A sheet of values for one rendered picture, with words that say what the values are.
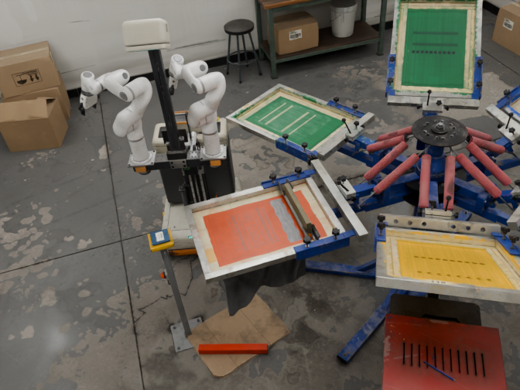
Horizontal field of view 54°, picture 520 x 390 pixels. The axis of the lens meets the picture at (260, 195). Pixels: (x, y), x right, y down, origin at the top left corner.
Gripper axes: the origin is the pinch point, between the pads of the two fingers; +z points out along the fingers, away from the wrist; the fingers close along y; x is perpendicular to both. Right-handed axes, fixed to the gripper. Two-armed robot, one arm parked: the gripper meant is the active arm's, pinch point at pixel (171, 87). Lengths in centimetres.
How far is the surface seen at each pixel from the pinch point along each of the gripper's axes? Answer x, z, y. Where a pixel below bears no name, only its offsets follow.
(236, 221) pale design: -43, -3, -87
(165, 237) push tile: -5, 5, -97
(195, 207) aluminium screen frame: -21, 6, -77
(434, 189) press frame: -148, -43, -71
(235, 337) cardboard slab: -63, 75, -138
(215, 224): -32, 1, -88
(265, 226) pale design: -58, -11, -91
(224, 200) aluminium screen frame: -37, 2, -72
